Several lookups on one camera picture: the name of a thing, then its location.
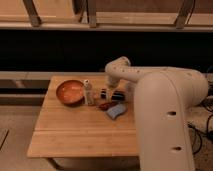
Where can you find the clear plastic bottle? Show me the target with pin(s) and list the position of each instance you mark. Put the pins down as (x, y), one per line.
(88, 93)

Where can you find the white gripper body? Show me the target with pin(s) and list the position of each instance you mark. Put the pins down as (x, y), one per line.
(112, 82)

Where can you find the dark red chili pepper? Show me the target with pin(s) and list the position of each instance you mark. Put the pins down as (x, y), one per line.
(106, 106)

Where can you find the blue sponge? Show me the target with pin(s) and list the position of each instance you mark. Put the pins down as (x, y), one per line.
(116, 111)

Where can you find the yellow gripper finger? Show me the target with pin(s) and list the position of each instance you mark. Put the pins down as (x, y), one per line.
(103, 94)

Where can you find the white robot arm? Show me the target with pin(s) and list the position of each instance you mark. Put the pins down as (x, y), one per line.
(162, 97)

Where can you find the wooden folding table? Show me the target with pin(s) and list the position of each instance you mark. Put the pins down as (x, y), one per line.
(82, 131)

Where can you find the white ceramic cup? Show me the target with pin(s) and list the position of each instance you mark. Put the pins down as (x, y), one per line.
(129, 91)

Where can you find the orange wooden bowl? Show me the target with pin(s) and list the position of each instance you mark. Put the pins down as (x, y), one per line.
(70, 92)

